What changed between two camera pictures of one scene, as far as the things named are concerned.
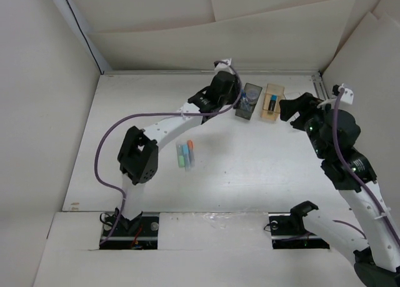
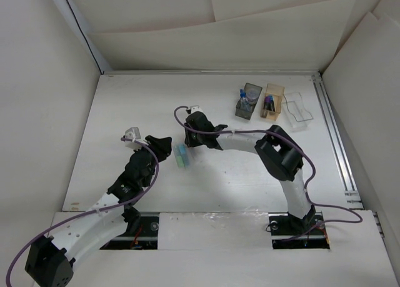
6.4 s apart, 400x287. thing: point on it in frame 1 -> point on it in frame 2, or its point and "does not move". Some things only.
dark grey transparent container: (249, 97) does not move
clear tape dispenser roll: (252, 94) does not move
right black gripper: (302, 104) -> (190, 140)
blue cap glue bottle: (244, 105) does not move
